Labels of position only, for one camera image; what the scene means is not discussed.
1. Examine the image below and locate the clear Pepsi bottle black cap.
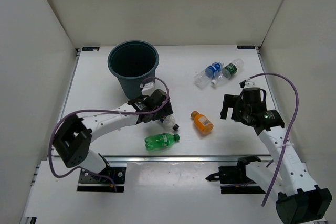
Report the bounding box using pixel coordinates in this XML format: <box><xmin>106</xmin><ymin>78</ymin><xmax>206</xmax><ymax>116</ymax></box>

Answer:
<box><xmin>160</xmin><ymin>115</ymin><xmax>179</xmax><ymax>131</ymax></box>

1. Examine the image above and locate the left corner table label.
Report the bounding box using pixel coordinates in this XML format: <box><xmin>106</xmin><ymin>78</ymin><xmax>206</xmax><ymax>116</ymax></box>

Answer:
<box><xmin>81</xmin><ymin>47</ymin><xmax>100</xmax><ymax>51</ymax></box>

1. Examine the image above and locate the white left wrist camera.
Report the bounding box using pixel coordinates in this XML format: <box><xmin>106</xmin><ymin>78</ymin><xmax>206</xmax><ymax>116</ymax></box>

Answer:
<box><xmin>140</xmin><ymin>81</ymin><xmax>155</xmax><ymax>96</ymax></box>

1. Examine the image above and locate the corner table label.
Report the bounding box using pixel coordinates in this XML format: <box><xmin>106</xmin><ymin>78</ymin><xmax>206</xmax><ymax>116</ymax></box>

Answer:
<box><xmin>237</xmin><ymin>45</ymin><xmax>256</xmax><ymax>50</ymax></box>
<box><xmin>81</xmin><ymin>47</ymin><xmax>100</xmax><ymax>51</ymax></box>

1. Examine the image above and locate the clear bottle green label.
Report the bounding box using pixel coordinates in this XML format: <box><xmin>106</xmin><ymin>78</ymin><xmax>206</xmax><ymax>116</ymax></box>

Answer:
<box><xmin>211</xmin><ymin>59</ymin><xmax>244</xmax><ymax>88</ymax></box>

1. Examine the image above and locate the green plastic soda bottle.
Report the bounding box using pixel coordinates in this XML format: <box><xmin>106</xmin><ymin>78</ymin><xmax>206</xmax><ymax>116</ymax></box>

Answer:
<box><xmin>144</xmin><ymin>133</ymin><xmax>180</xmax><ymax>151</ymax></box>

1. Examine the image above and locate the right corner table label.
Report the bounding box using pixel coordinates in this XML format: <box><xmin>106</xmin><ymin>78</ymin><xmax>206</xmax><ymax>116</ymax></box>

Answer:
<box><xmin>237</xmin><ymin>45</ymin><xmax>256</xmax><ymax>50</ymax></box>

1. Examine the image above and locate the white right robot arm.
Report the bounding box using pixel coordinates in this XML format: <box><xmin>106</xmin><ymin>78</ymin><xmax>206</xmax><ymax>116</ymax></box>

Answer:
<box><xmin>206</xmin><ymin>88</ymin><xmax>332</xmax><ymax>223</ymax></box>

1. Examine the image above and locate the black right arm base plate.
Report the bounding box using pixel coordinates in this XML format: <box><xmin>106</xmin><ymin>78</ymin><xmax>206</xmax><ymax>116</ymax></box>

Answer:
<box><xmin>218</xmin><ymin>166</ymin><xmax>265</xmax><ymax>195</ymax></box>

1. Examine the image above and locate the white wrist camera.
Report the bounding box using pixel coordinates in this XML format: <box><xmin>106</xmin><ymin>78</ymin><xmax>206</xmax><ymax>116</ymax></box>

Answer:
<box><xmin>239</xmin><ymin>80</ymin><xmax>256</xmax><ymax>89</ymax></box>
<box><xmin>140</xmin><ymin>81</ymin><xmax>155</xmax><ymax>96</ymax></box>

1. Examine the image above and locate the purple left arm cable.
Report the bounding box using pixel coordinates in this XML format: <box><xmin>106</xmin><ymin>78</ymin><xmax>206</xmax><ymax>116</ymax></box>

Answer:
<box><xmin>47</xmin><ymin>77</ymin><xmax>171</xmax><ymax>178</ymax></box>

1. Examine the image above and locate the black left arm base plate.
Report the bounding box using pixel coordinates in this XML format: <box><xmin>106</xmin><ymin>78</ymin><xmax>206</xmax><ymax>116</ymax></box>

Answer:
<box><xmin>77</xmin><ymin>163</ymin><xmax>127</xmax><ymax>193</ymax></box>

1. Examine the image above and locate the aluminium table edge rail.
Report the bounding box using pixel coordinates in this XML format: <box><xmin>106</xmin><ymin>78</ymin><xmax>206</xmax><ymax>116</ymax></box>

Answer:
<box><xmin>49</xmin><ymin>155</ymin><xmax>297</xmax><ymax>164</ymax></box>

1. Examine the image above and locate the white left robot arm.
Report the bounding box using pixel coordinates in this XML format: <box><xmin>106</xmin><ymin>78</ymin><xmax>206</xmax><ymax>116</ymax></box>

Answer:
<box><xmin>50</xmin><ymin>89</ymin><xmax>173</xmax><ymax>182</ymax></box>

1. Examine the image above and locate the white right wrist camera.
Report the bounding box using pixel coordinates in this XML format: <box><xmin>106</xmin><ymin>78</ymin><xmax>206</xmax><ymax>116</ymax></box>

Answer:
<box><xmin>239</xmin><ymin>80</ymin><xmax>256</xmax><ymax>89</ymax></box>

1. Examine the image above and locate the clear bottle blue label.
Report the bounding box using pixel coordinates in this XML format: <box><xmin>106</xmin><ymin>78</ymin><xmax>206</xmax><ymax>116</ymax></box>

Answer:
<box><xmin>194</xmin><ymin>62</ymin><xmax>223</xmax><ymax>89</ymax></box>

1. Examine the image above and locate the dark teal plastic bin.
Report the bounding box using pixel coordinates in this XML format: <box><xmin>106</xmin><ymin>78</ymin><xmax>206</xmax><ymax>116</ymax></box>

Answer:
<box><xmin>107</xmin><ymin>40</ymin><xmax>159</xmax><ymax>100</ymax></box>

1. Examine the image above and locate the orange juice bottle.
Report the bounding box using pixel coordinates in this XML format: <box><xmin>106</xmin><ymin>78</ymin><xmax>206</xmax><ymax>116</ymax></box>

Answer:
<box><xmin>191</xmin><ymin>111</ymin><xmax>214</xmax><ymax>134</ymax></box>

